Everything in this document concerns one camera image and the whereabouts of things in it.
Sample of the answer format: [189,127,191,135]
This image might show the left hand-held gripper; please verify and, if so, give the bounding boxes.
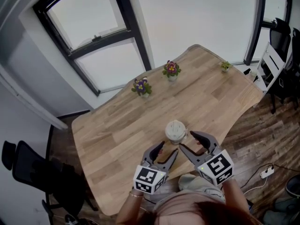
[133,141,180,195]

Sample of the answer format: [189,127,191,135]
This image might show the narrow black framed window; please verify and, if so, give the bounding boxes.
[243,0,293,67]

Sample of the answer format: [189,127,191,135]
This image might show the purple flower potted plant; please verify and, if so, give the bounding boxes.
[131,77,153,99]

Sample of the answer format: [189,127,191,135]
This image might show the black round bin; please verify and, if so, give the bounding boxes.
[285,174,300,199]

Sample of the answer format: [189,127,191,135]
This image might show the person's grey trousers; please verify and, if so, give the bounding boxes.
[177,173,226,197]

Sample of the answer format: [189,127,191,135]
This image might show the dark fabric bag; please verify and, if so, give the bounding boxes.
[262,196,300,225]

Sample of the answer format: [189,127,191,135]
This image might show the pink flower potted plant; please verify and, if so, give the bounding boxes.
[162,60,182,83]

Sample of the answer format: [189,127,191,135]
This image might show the person's light pink top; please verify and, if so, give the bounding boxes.
[152,190,227,225]

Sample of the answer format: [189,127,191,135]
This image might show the white wooden chair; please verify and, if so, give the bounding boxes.
[241,42,287,96]

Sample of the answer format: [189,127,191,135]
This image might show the black power cable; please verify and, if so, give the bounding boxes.
[239,163,300,188]

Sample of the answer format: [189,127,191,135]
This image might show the person's left forearm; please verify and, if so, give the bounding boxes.
[116,189,145,225]

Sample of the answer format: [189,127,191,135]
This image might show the small green potted plant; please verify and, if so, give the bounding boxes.
[220,61,233,73]

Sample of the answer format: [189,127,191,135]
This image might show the person's right forearm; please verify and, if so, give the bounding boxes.
[221,179,249,220]

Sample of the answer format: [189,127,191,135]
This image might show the white power strip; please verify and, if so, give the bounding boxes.
[260,166,276,179]

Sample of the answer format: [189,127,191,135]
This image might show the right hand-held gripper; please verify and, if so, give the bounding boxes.
[179,130,235,187]

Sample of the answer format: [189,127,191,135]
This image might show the black mesh office chair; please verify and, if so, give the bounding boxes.
[285,27,300,103]
[260,17,293,114]
[1,140,99,225]

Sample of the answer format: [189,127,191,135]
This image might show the black framed casement window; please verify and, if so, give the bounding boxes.
[32,0,153,97]

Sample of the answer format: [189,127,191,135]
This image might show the white plastic coffee cup lid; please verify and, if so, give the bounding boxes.
[165,120,187,141]

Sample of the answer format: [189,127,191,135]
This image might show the white vertical wall pipe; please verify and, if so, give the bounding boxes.
[0,62,69,130]

